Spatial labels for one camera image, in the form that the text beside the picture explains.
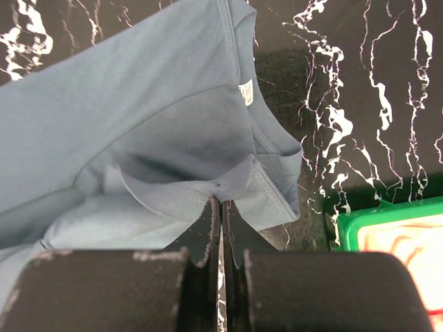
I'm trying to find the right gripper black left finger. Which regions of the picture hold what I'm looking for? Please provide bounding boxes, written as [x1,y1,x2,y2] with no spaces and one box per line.
[1,197,220,331]

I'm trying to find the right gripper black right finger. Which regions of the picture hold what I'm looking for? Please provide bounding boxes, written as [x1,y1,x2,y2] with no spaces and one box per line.
[221,201,433,331]

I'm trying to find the blue-grey t-shirt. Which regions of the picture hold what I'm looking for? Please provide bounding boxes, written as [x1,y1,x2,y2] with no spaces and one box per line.
[1,1,302,302]

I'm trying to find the green plastic bin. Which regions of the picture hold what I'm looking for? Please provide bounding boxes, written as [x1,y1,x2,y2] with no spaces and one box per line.
[332,195,443,315]

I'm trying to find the pink t-shirt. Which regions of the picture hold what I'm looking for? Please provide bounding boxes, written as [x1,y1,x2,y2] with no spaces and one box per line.
[357,214,442,313]

